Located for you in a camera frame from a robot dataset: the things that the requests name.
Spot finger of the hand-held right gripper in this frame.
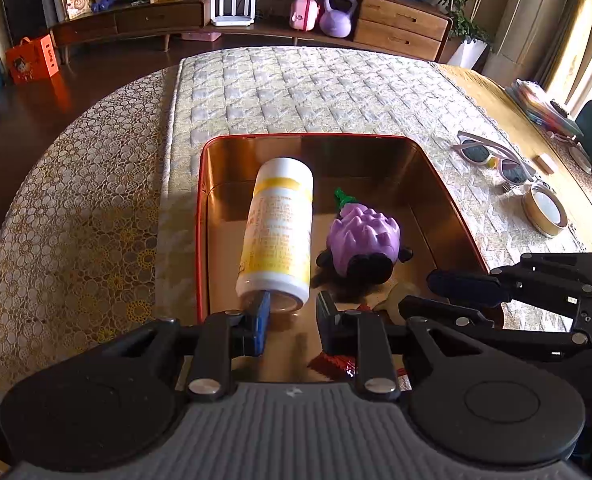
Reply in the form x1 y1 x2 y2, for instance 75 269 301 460
427 252 592 309
398 296 589 347

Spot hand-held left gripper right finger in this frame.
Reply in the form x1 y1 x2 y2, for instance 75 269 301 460
316 290 477 402

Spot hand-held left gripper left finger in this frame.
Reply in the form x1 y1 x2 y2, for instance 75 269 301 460
111 290 272 402

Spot small red packet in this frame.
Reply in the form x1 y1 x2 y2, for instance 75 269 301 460
310 352 409 381

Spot small peach toy figure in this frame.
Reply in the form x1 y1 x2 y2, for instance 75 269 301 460
372 281 423 326

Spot purple spiky toy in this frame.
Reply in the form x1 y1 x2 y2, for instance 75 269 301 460
316 202 414 288

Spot tape roll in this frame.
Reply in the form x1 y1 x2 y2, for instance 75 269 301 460
521 182 569 238

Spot white yellow-label bottle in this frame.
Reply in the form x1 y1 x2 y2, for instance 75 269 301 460
235 157 315 313

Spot white sunglasses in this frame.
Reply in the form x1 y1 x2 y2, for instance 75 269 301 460
451 131 539 193

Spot red tin box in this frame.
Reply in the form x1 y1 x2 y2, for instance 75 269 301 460
195 134 505 386

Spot white round coaster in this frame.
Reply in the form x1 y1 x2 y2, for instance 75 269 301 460
568 145 592 175

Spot stack of books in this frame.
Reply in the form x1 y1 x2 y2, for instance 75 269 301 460
506 79 584 137

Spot white planter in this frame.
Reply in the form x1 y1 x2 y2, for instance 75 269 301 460
446 37 489 71

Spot quilted mat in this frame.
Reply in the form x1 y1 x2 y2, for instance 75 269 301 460
162 46 592 333

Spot wooden TV cabinet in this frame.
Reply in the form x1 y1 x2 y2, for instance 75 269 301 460
48 0 452 63

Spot beige curtain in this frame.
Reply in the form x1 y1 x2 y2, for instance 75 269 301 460
486 0 592 91

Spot tall green plant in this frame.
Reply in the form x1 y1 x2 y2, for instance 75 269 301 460
431 0 492 46

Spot purple kettlebell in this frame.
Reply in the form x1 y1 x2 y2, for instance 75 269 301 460
319 0 359 38

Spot white router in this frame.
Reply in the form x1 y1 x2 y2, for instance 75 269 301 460
210 0 256 27

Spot pink toy suitcase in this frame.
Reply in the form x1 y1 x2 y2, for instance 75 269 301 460
289 0 322 31

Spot orange gift bag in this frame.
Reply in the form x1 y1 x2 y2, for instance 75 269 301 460
5 36 59 84

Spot black mini fridge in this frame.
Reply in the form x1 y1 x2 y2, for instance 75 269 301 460
1 0 69 43

